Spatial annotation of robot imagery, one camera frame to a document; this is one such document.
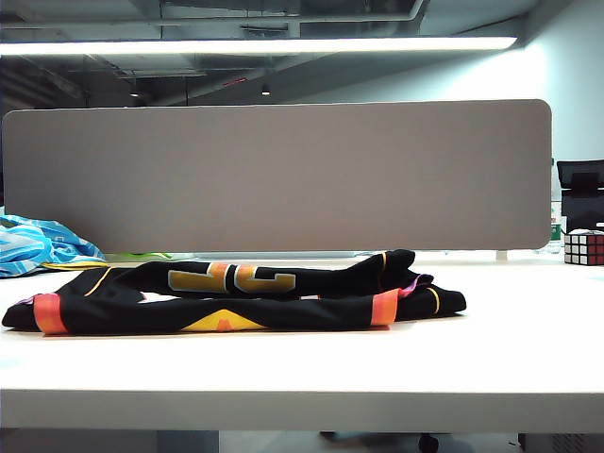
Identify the yellow flat cloth item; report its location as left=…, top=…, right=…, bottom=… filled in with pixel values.
left=40, top=260, right=114, bottom=272

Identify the long ceiling light strip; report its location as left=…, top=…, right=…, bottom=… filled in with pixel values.
left=0, top=36, right=520, bottom=58

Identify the black chair base with wheel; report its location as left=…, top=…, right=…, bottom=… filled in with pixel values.
left=318, top=429, right=440, bottom=453

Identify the black office chair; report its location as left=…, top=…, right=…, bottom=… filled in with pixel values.
left=556, top=159, right=604, bottom=233

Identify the blue white plastic bag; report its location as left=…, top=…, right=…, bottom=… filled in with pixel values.
left=0, top=212, right=108, bottom=278

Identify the rubik's cube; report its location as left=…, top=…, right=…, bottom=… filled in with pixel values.
left=562, top=229, right=604, bottom=267

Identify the grey cabinet under table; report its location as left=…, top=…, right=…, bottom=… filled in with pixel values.
left=517, top=432, right=604, bottom=453

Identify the beige fabric desk divider panel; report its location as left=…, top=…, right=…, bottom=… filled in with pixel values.
left=1, top=97, right=554, bottom=255

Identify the black basketball jersey number 35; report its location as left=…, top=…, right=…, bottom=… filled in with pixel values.
left=1, top=248, right=468, bottom=338

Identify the green flat item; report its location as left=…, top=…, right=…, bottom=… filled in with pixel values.
left=104, top=251, right=172, bottom=262

